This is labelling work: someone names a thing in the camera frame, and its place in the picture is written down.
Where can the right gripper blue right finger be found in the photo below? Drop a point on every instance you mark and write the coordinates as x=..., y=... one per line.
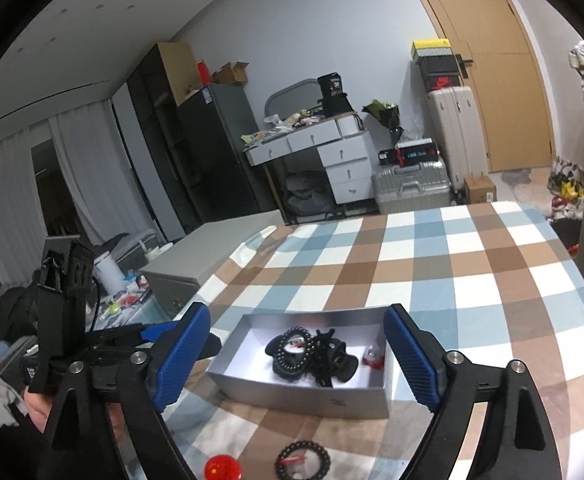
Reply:
x=419, y=355

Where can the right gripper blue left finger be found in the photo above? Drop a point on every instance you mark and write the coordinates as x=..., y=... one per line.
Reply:
x=175, y=352

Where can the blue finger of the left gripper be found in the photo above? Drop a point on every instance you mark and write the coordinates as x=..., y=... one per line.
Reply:
x=210, y=349

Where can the red and clear hair clip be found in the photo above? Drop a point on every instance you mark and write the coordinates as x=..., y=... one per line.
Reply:
x=373, y=357

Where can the black hair claw clip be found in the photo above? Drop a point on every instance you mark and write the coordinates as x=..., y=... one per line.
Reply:
x=331, y=360

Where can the red China flag badge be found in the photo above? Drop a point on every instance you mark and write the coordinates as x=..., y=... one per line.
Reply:
x=223, y=467

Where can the person left hand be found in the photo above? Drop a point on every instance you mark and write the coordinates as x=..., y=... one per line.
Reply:
x=39, y=408

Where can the grey bedside cabinet left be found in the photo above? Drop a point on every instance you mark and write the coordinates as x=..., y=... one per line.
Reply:
x=176, y=275

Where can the silver grey open box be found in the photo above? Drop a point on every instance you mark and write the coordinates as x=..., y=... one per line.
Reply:
x=265, y=362

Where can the white bottle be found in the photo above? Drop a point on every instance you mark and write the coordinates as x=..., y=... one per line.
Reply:
x=109, y=274

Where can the plaid checkered tablecloth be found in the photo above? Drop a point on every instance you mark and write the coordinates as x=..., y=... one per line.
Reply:
x=491, y=282

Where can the white curtain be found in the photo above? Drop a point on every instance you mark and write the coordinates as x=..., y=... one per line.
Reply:
x=96, y=170

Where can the silver flat suitcase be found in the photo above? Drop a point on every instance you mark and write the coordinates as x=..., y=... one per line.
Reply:
x=425, y=185

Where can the small cardboard box floor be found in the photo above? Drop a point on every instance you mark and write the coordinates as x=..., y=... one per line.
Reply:
x=480, y=189

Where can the black red box on suitcase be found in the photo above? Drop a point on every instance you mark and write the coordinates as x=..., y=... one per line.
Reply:
x=416, y=152

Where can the black refrigerator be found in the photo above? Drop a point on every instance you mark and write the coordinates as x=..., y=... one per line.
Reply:
x=221, y=182

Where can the white dressing desk drawers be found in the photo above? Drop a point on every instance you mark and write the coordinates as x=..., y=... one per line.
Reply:
x=345, y=149

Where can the white upright suitcase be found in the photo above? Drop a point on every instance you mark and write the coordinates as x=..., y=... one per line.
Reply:
x=458, y=133

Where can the grey arched mirror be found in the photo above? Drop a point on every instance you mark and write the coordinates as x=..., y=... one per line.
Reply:
x=304, y=95

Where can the black bag on desk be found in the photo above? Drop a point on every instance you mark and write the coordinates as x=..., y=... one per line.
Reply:
x=334, y=99

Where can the open cardboard box top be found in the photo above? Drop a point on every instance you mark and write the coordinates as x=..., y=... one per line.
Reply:
x=232, y=73

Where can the red black Nike shoe box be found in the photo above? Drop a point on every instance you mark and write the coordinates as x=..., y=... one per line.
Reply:
x=435, y=82

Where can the yellow shoe box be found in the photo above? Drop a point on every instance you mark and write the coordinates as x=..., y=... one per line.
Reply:
x=430, y=47

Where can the wooden door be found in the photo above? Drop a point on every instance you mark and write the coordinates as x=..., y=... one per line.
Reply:
x=505, y=77

